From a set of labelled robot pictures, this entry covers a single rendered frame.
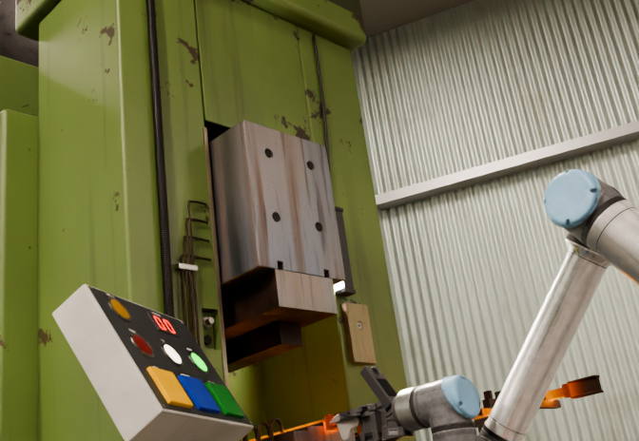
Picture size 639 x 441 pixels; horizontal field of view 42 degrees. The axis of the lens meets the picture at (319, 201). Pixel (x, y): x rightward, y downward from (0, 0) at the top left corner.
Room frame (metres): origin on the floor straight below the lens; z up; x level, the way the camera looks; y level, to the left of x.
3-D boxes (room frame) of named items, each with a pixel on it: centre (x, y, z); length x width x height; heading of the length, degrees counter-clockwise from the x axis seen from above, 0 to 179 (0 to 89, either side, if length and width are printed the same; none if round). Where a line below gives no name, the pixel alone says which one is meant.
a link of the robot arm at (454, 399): (1.76, -0.20, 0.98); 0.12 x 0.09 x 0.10; 47
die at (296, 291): (2.12, 0.22, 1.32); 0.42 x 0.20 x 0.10; 47
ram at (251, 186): (2.15, 0.19, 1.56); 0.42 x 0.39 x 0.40; 47
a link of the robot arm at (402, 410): (1.82, -0.14, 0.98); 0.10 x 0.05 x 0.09; 137
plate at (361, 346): (2.29, -0.06, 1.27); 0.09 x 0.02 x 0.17; 137
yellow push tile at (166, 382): (1.37, 0.29, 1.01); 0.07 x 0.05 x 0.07; 162
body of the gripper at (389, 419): (1.88, -0.08, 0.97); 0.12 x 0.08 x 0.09; 47
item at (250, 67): (2.25, 0.29, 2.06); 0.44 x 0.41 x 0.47; 47
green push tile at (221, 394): (1.56, 0.23, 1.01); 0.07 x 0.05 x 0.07; 162
